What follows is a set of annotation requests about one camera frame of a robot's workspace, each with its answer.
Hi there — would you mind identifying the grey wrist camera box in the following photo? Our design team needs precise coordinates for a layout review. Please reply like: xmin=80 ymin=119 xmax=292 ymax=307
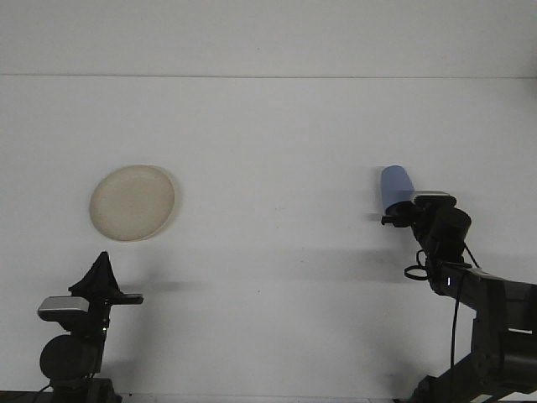
xmin=37 ymin=296 xmax=91 ymax=323
xmin=412 ymin=190 xmax=458 ymax=207

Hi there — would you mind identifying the pale blue cup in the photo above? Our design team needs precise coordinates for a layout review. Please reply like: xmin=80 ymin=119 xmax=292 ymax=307
xmin=379 ymin=165 xmax=417 ymax=211

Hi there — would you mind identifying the pale round plate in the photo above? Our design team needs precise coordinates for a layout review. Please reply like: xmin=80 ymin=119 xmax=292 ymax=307
xmin=89 ymin=164 xmax=176 ymax=243

